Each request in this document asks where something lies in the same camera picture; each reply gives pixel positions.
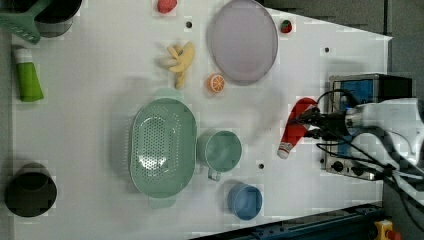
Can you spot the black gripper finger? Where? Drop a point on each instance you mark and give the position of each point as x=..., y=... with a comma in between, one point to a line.
x=310, y=115
x=315, y=134

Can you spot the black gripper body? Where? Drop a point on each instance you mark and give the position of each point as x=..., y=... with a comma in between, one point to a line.
x=333, y=126

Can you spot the red plush ketchup bottle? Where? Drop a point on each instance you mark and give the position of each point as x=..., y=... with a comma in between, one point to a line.
x=293, y=131

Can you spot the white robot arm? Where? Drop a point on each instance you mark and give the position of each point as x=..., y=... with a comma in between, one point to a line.
x=386, y=137

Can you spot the green oval strainer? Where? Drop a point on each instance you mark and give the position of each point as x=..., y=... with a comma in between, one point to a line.
x=163, y=148

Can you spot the red plush strawberry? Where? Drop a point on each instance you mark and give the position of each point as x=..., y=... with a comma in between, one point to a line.
x=286, y=27

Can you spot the green mug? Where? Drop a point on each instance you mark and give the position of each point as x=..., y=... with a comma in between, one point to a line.
x=219, y=151

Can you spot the blue cup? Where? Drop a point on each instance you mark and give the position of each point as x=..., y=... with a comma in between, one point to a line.
x=244, y=201

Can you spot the lilac round plate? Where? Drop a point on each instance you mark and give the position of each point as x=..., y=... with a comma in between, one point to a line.
x=243, y=41

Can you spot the plush orange slice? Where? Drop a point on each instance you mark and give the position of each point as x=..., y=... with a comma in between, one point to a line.
x=216, y=83

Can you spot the yellow red clamp knob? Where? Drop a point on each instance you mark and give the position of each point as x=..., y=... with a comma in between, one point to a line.
x=385, y=231

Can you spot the plush peeled banana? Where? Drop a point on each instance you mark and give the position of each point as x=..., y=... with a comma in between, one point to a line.
x=179, y=61

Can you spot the pink plush fruit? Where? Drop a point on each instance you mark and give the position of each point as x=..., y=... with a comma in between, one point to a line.
x=166, y=6

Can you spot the black pot upper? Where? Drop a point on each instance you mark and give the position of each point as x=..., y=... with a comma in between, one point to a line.
x=55, y=19

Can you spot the green plush bottle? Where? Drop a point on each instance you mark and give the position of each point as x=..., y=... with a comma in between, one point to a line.
x=28, y=82

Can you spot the black cylindrical cup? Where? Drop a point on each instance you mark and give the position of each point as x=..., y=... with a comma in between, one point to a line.
x=31, y=192

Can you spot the green slotted spatula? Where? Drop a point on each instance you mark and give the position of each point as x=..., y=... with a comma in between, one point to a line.
x=23, y=24

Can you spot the blue metal rail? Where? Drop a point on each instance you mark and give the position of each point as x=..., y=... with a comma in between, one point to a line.
x=353, y=223

